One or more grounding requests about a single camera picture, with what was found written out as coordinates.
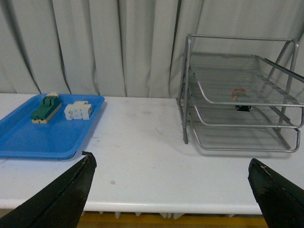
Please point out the red emergency stop button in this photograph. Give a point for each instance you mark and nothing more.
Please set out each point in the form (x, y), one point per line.
(239, 95)

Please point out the grey metal mesh rack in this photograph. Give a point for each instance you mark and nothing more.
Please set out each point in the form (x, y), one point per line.
(276, 97)

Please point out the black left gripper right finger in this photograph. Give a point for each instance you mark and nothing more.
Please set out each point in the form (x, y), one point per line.
(281, 202)

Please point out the white curtain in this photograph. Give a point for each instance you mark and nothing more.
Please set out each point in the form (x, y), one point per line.
(130, 48)

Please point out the blue plastic tray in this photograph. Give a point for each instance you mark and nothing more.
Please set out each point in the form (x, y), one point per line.
(58, 139)

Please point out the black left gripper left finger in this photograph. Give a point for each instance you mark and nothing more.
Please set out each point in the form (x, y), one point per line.
(60, 204)

